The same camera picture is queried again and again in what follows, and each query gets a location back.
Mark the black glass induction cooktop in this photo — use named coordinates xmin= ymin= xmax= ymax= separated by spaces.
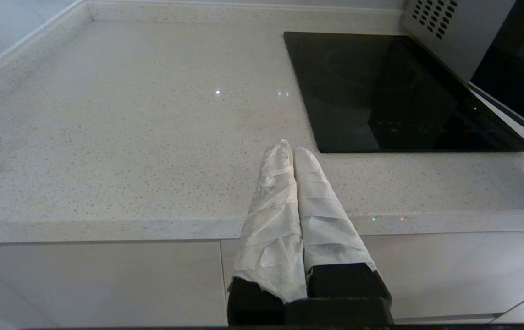
xmin=283 ymin=31 xmax=524 ymax=154

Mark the black glass microwave door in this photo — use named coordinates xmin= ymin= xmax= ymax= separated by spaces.
xmin=467 ymin=0 xmax=524 ymax=147

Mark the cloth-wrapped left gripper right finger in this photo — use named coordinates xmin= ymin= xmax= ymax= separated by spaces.
xmin=293 ymin=147 xmax=393 ymax=299

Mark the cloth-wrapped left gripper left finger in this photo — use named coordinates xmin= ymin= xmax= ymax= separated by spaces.
xmin=227 ymin=139 xmax=308 ymax=326

